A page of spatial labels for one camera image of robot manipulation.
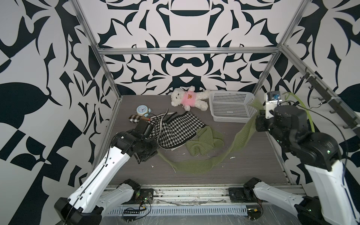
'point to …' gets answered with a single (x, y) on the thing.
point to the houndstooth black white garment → (173, 129)
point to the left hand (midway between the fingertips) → (158, 148)
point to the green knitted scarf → (206, 140)
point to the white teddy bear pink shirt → (190, 98)
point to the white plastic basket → (231, 106)
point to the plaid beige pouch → (136, 119)
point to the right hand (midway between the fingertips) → (262, 109)
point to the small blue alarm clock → (143, 110)
